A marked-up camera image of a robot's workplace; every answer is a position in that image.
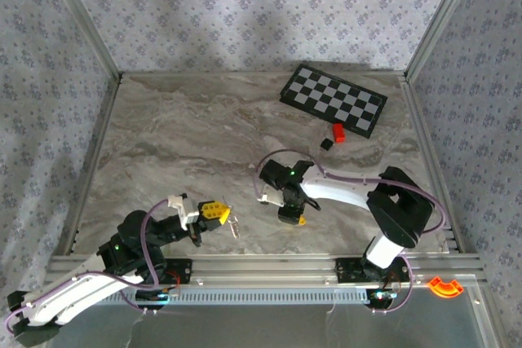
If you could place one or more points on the small black block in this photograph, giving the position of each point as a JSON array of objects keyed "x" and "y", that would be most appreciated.
[{"x": 326, "y": 144}]

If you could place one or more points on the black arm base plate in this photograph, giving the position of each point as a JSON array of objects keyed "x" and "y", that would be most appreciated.
[
  {"x": 346, "y": 270},
  {"x": 185, "y": 272}
]

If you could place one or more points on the floral patterned backdrop cloth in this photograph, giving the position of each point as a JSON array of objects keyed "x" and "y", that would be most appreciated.
[
  {"x": 244, "y": 10},
  {"x": 489, "y": 120},
  {"x": 32, "y": 120}
]

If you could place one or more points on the orange curved plastic piece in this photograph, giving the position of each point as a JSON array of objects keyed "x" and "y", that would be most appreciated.
[{"x": 444, "y": 289}]

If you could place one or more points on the red block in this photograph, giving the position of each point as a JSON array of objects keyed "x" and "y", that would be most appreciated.
[{"x": 338, "y": 133}]

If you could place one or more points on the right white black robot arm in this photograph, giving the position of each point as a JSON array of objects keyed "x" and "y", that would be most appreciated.
[{"x": 342, "y": 189}]

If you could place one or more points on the small circuit board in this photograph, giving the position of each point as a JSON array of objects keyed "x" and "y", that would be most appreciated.
[
  {"x": 159, "y": 297},
  {"x": 383, "y": 296}
]

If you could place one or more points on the black grey chessboard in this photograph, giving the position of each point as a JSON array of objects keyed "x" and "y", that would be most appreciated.
[{"x": 334, "y": 97}]

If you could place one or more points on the aluminium table side rail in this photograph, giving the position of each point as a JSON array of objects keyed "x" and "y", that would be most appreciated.
[
  {"x": 430, "y": 160},
  {"x": 93, "y": 164}
]

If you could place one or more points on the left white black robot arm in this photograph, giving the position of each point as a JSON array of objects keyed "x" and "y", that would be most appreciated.
[{"x": 73, "y": 297}]

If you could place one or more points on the aluminium frame post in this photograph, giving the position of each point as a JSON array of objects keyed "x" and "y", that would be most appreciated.
[
  {"x": 441, "y": 18},
  {"x": 85, "y": 18}
]

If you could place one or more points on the grey metal sheet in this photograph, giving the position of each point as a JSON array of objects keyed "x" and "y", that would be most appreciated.
[{"x": 265, "y": 327}]

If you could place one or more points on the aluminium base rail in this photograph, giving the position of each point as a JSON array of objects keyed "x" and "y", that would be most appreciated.
[{"x": 265, "y": 268}]

